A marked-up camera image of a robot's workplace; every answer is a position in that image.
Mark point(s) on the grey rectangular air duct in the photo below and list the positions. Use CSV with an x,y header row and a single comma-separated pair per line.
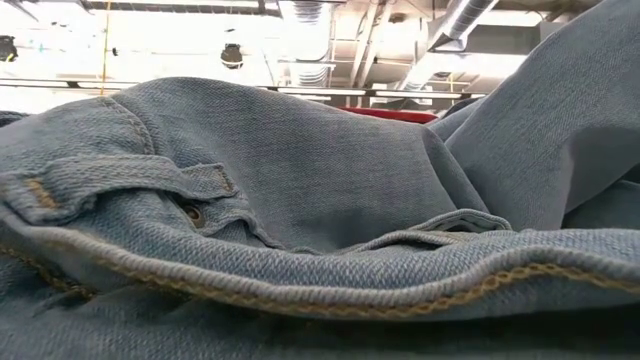
x,y
490,40

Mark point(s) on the light blue garment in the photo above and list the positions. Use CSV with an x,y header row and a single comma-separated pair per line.
x,y
320,225

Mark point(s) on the red plastic bin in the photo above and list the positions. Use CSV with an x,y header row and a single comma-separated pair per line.
x,y
395,115

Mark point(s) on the black ceiling lamp yellow band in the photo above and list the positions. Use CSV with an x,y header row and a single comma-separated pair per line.
x,y
232,56

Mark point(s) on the ceiling light strip rail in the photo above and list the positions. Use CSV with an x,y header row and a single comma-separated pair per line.
x,y
380,93

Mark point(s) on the silver spiral air duct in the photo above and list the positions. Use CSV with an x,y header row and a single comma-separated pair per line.
x,y
465,17

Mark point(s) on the silver corrugated air duct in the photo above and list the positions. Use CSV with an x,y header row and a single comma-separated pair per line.
x,y
307,40

